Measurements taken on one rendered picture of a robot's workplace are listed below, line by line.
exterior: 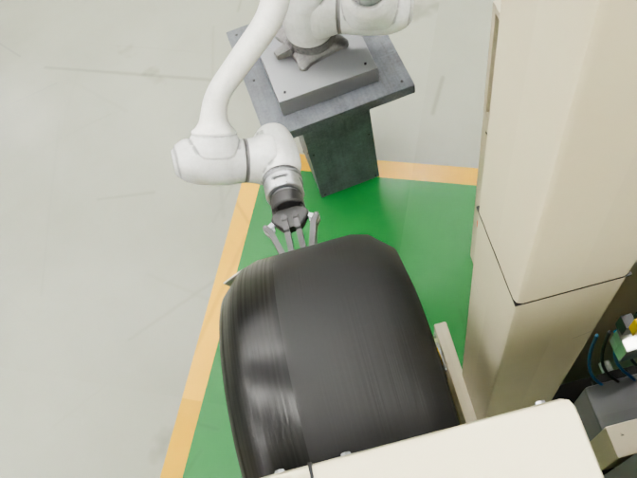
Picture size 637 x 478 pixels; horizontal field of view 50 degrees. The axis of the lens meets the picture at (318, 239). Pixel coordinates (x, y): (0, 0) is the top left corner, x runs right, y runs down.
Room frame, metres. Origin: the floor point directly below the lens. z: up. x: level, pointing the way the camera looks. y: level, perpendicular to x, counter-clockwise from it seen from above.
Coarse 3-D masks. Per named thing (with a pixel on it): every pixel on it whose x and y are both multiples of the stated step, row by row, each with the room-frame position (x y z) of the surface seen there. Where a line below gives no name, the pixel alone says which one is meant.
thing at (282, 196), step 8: (280, 192) 0.82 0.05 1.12; (288, 192) 0.81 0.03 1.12; (296, 192) 0.81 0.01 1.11; (272, 200) 0.81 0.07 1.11; (280, 200) 0.79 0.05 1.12; (288, 200) 0.79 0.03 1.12; (296, 200) 0.79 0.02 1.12; (272, 208) 0.79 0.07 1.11; (280, 208) 0.79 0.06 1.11; (288, 208) 0.78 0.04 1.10; (296, 208) 0.78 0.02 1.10; (304, 208) 0.77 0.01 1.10; (272, 216) 0.78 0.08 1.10; (280, 216) 0.77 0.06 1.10; (288, 216) 0.76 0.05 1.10; (304, 216) 0.75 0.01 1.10; (280, 224) 0.75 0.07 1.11; (288, 224) 0.74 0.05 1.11; (304, 224) 0.74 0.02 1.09
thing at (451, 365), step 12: (444, 324) 0.47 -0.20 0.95; (444, 336) 0.44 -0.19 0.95; (444, 348) 0.42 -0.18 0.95; (444, 360) 0.40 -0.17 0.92; (456, 360) 0.38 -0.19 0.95; (456, 372) 0.36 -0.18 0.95; (456, 384) 0.34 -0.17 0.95; (456, 396) 0.32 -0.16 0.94; (468, 396) 0.30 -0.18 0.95; (456, 408) 0.31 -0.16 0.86; (468, 408) 0.28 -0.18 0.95; (468, 420) 0.26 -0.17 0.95
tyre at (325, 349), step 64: (320, 256) 0.49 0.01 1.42; (384, 256) 0.45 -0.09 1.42; (256, 320) 0.40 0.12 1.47; (320, 320) 0.36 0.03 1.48; (384, 320) 0.33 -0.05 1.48; (256, 384) 0.30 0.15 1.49; (320, 384) 0.27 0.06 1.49; (384, 384) 0.24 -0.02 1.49; (256, 448) 0.22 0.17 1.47; (320, 448) 0.19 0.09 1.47
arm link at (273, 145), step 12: (264, 132) 0.99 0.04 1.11; (276, 132) 0.98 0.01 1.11; (288, 132) 0.99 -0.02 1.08; (252, 144) 0.95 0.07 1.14; (264, 144) 0.95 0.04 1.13; (276, 144) 0.94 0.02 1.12; (288, 144) 0.94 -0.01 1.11; (252, 156) 0.92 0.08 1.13; (264, 156) 0.91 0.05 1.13; (276, 156) 0.91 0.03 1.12; (288, 156) 0.90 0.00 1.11; (252, 168) 0.90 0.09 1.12; (264, 168) 0.90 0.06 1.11; (300, 168) 0.90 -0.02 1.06; (252, 180) 0.90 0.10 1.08
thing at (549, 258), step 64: (512, 0) 0.33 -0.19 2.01; (576, 0) 0.25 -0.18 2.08; (512, 64) 0.32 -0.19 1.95; (576, 64) 0.24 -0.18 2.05; (512, 128) 0.30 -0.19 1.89; (576, 128) 0.23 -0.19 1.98; (512, 192) 0.28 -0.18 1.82; (576, 192) 0.23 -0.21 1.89; (512, 256) 0.26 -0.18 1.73; (576, 256) 0.23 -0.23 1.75; (512, 320) 0.23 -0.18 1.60; (576, 320) 0.22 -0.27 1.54; (512, 384) 0.23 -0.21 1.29
